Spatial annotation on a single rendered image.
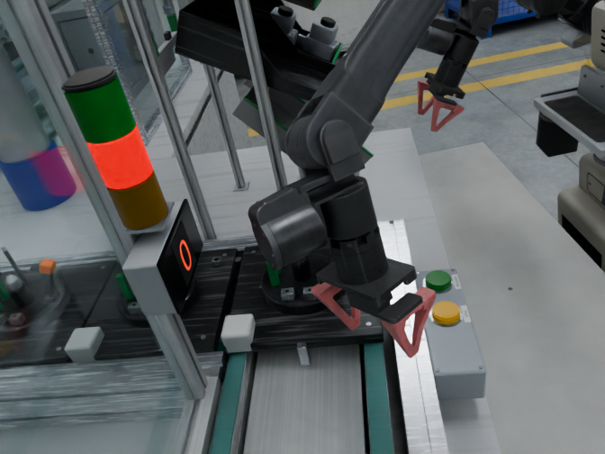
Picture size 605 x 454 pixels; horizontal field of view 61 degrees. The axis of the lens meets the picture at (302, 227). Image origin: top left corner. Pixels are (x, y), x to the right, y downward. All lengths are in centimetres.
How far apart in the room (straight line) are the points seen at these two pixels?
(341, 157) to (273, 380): 42
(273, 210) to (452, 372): 36
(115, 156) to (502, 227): 83
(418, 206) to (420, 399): 58
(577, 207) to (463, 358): 66
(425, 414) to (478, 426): 13
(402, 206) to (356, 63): 70
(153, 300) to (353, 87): 30
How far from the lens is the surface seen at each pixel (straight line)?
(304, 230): 51
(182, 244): 59
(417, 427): 69
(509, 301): 98
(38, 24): 51
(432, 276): 85
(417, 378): 74
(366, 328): 78
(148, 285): 56
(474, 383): 76
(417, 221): 116
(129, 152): 52
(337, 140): 50
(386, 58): 56
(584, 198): 135
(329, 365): 81
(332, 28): 110
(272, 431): 77
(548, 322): 96
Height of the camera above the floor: 155
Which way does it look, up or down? 35 degrees down
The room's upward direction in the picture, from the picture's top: 11 degrees counter-clockwise
